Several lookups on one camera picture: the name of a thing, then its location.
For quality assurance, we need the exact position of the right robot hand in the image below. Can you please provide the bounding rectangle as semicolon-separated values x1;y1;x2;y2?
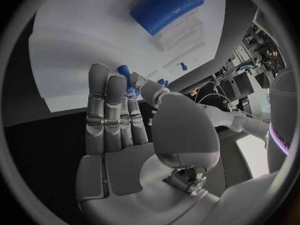
75;63;222;225

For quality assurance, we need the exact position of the white task board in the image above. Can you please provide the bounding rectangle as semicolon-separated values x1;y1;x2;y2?
27;0;227;114

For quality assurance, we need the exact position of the cluttered workshop desk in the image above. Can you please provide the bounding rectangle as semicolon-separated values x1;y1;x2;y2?
211;21;286;117

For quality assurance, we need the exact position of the large blue cylinder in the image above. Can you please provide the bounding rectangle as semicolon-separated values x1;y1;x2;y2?
128;0;205;36

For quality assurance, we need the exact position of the white cable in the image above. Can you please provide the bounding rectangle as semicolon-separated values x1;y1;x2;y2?
195;81;235;110
198;93;234;110

